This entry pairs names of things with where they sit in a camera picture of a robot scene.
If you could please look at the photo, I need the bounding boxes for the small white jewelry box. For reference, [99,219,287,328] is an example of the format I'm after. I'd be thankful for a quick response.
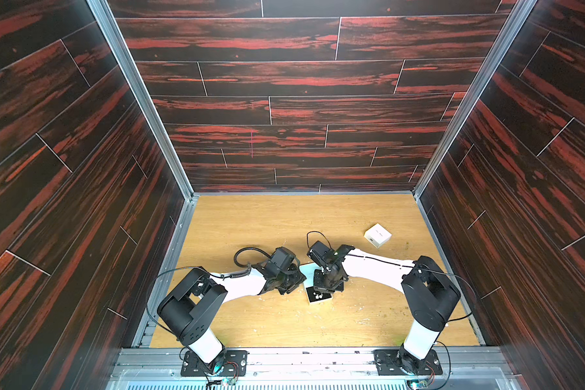
[364,224,392,248]

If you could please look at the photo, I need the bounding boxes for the mint drawer-style jewelry box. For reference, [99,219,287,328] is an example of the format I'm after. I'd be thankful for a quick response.
[300,263,320,284]

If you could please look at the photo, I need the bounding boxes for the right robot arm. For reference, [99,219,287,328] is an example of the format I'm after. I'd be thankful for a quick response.
[307,241,461,364]

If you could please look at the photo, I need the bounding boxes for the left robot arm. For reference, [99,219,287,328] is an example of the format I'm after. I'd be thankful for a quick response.
[157,264,306,371]

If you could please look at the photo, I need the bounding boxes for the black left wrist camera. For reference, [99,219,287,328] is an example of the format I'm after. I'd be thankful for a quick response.
[265,247,298,275]

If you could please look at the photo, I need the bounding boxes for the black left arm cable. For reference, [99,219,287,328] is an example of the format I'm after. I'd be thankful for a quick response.
[145,247,274,337]

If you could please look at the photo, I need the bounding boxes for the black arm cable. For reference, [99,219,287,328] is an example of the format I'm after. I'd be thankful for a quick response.
[145,247,274,337]
[305,230,333,252]

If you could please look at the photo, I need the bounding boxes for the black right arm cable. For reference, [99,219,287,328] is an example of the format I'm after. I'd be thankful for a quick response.
[305,230,333,252]

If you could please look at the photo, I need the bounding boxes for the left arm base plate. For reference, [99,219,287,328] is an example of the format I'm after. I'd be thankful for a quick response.
[180,349,248,378]

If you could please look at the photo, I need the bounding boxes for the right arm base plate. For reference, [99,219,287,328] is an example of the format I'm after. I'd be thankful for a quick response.
[373,349,443,376]

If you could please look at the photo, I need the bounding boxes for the aluminium floor rail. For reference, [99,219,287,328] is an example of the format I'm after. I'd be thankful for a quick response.
[130,196,198,349]

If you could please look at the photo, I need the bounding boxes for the front aluminium frame rail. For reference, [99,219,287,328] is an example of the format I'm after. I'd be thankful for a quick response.
[106,345,525,389]

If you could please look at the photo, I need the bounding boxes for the aluminium corner frame post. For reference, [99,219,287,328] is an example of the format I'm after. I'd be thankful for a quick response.
[86,0,194,201]

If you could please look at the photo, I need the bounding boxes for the aluminium right corner post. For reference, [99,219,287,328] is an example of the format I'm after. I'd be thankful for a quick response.
[413,0,537,203]

